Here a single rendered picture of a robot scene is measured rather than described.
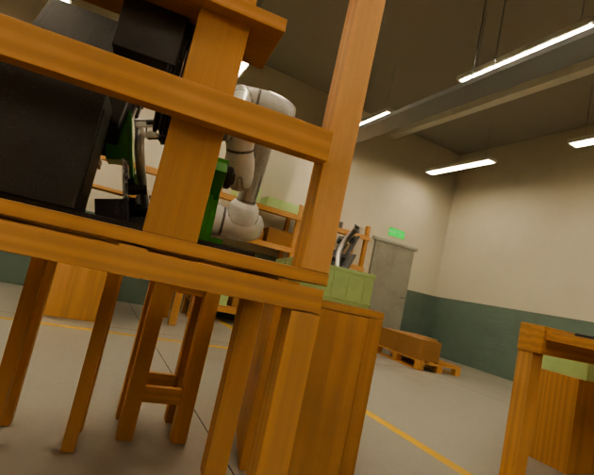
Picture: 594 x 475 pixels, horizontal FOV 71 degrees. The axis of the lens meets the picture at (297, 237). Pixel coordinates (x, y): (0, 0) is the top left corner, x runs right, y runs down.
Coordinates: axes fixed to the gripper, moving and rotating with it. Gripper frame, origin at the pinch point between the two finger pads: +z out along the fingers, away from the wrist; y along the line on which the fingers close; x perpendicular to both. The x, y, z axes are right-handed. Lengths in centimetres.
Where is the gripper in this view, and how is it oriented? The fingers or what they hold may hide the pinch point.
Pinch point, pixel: (145, 129)
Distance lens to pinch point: 150.8
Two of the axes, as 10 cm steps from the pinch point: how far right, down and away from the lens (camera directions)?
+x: 3.6, 6.6, -6.6
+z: -9.2, 1.2, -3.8
